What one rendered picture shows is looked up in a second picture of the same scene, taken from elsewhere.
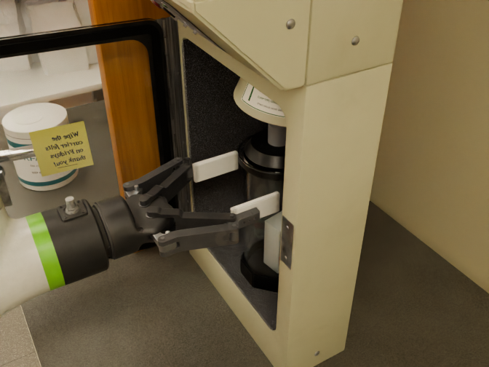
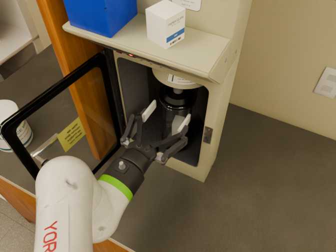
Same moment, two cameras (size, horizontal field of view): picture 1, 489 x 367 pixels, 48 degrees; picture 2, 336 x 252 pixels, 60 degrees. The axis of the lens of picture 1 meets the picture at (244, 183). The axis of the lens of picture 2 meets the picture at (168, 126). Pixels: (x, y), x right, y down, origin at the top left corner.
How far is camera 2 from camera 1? 0.38 m
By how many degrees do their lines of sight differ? 28
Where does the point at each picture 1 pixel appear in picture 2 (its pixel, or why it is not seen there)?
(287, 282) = (207, 148)
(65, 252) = (132, 186)
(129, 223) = (145, 159)
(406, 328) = (230, 138)
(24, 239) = (114, 191)
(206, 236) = (177, 148)
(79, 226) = (131, 172)
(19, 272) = (120, 206)
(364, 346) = (221, 153)
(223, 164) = (152, 108)
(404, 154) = not seen: hidden behind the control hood
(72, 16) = not seen: outside the picture
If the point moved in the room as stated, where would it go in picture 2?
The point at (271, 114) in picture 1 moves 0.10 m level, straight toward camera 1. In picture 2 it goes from (187, 85) to (209, 110)
